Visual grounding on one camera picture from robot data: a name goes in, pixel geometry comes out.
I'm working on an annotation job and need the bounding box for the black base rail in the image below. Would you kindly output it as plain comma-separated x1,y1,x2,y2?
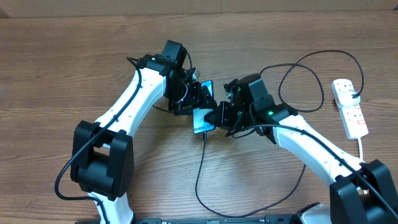
74,213,302,224

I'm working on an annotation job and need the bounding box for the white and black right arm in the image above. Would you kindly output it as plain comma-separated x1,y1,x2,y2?
205,73,397,224

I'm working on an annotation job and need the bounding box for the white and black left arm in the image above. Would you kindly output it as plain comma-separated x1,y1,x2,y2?
69,40,216,223

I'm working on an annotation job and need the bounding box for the blue Galaxy smartphone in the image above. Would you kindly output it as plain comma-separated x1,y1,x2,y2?
193,80,216,134

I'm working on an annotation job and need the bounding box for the white power strip cord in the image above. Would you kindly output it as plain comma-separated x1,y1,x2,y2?
356,138,365,164

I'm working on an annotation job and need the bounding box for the white charger plug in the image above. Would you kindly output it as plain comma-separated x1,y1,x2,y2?
335,91,361,108

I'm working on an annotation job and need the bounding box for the white power strip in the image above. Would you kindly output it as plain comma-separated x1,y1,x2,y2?
331,79,369,139

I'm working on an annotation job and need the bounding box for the black charging cable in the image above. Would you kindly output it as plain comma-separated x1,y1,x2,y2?
194,49,365,218

